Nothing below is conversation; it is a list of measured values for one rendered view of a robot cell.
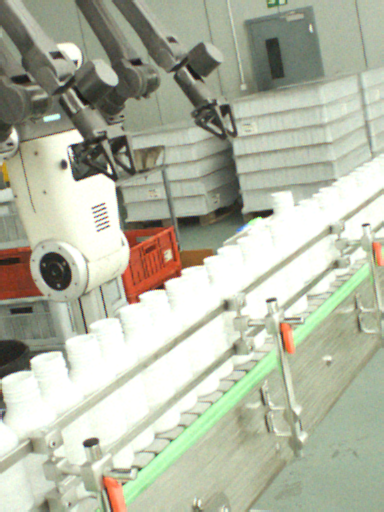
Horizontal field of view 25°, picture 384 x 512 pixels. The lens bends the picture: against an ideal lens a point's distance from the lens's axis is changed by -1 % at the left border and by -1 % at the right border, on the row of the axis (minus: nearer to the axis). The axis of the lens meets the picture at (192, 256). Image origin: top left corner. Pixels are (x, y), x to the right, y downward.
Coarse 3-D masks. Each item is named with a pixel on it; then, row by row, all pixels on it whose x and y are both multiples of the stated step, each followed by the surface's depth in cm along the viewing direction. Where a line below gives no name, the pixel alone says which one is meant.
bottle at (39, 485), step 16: (16, 384) 88; (32, 384) 89; (16, 400) 88; (32, 400) 89; (16, 416) 89; (32, 416) 89; (48, 416) 89; (16, 432) 88; (32, 432) 88; (64, 448) 92; (32, 464) 89; (32, 480) 89; (64, 480) 91
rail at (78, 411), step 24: (312, 240) 154; (216, 312) 121; (144, 360) 105; (216, 360) 120; (120, 384) 100; (192, 384) 114; (72, 408) 92; (168, 408) 109; (24, 456) 85; (72, 480) 91
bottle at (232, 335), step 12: (204, 264) 129; (216, 264) 127; (228, 264) 129; (216, 276) 128; (228, 276) 128; (216, 288) 127; (228, 288) 127; (240, 288) 129; (228, 312) 128; (228, 324) 128; (228, 336) 128; (240, 336) 129; (240, 360) 129
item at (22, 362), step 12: (0, 348) 317; (12, 348) 314; (24, 348) 306; (0, 360) 318; (12, 360) 315; (24, 360) 292; (0, 372) 281; (12, 372) 286; (0, 384) 282; (0, 396) 283; (0, 408) 283
